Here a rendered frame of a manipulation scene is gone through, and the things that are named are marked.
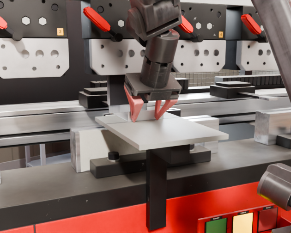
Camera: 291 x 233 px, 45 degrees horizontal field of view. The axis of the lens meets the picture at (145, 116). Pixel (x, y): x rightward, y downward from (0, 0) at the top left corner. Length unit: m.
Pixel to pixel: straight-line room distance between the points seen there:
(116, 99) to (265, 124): 0.47
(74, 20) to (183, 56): 0.57
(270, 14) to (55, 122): 0.66
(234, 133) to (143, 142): 0.87
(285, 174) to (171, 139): 0.21
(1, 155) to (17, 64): 2.78
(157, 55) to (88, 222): 0.36
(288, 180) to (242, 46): 0.43
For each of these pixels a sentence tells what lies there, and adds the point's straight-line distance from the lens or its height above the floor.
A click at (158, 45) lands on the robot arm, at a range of 0.65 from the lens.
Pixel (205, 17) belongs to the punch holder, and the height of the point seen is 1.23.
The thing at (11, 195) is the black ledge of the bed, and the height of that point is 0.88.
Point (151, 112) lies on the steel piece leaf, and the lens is 0.78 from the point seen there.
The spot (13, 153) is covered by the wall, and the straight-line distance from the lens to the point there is 3.53.
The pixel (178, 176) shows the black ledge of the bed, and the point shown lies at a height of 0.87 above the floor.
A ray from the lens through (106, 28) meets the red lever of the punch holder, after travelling 0.75.
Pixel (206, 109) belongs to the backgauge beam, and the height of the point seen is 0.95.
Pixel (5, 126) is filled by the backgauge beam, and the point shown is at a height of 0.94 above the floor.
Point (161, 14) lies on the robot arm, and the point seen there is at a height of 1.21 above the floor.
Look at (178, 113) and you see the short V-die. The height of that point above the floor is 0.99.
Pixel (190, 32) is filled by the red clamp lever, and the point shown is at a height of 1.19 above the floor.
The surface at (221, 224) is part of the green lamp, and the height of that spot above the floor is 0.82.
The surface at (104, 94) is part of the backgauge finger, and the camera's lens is 1.04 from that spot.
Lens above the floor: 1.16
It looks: 11 degrees down
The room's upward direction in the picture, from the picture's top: straight up
